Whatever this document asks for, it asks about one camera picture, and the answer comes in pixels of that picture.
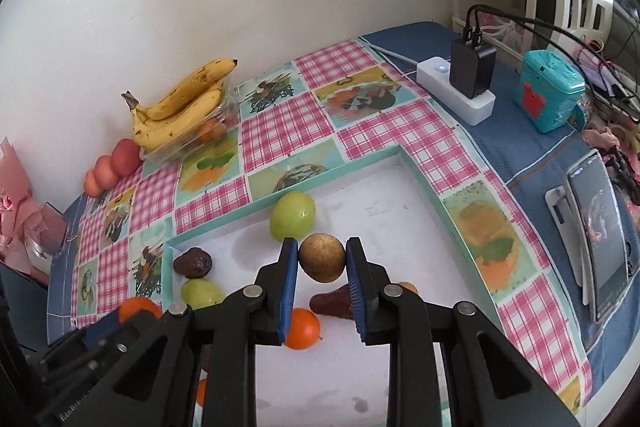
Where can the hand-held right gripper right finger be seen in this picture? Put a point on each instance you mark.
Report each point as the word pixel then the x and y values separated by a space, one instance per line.
pixel 356 292

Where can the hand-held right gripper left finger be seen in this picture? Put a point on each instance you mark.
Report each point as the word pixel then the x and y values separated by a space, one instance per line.
pixel 289 292

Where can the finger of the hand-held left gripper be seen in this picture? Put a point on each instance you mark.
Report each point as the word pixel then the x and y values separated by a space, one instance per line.
pixel 100 332
pixel 142 324

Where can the orange tangerine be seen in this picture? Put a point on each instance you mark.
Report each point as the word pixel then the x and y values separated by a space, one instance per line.
pixel 409 287
pixel 305 329
pixel 201 392
pixel 137 307
pixel 209 130

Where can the small brown round fruit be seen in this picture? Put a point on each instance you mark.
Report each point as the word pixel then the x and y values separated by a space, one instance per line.
pixel 322 257

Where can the green plum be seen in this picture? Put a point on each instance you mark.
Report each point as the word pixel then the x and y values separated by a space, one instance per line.
pixel 200 293

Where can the green lime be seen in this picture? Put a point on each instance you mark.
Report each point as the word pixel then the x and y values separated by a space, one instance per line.
pixel 292 217

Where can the white tray with teal rim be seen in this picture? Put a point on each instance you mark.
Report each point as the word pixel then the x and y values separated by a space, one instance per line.
pixel 400 217

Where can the clear vase with pink filling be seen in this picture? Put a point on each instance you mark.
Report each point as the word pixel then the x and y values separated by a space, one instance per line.
pixel 47 232

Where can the red apple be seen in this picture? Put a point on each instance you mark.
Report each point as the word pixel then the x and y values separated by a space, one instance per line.
pixel 125 157
pixel 105 172
pixel 91 183

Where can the clear plastic container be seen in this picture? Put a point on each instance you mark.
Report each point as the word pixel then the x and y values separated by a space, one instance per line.
pixel 222 144

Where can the pink checkered printed tablecloth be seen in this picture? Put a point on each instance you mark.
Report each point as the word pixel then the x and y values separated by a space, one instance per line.
pixel 280 127

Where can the bunch of yellow bananas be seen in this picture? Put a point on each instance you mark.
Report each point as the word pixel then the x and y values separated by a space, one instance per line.
pixel 165 132

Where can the smartphone on white stand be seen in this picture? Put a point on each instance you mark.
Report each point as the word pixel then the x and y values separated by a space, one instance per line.
pixel 557 207

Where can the white power strip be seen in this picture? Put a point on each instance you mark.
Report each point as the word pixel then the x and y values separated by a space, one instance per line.
pixel 440 82

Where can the black smartphone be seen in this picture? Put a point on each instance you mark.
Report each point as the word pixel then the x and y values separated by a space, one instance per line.
pixel 597 227

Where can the black charger block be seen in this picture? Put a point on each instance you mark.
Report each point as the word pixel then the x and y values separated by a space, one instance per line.
pixel 472 67

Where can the teal plastic box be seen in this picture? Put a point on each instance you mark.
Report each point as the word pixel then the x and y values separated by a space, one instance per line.
pixel 550 82

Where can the pink cloth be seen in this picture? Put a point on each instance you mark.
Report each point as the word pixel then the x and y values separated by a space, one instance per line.
pixel 600 138

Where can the pink plastic bag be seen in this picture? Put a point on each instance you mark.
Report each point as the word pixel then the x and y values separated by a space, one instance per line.
pixel 505 32

